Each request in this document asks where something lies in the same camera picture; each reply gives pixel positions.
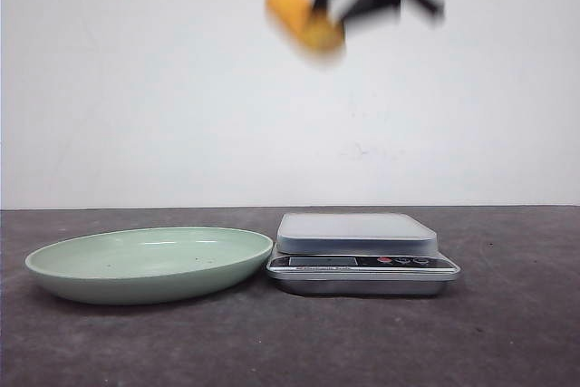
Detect yellow corn cob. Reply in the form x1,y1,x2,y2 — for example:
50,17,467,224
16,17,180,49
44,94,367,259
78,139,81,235
264,0,345,65

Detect silver digital kitchen scale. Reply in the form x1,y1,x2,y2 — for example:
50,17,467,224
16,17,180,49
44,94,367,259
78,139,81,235
266,212,461,296

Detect light green plate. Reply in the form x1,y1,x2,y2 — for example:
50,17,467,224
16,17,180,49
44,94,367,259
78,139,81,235
24,227,274,305

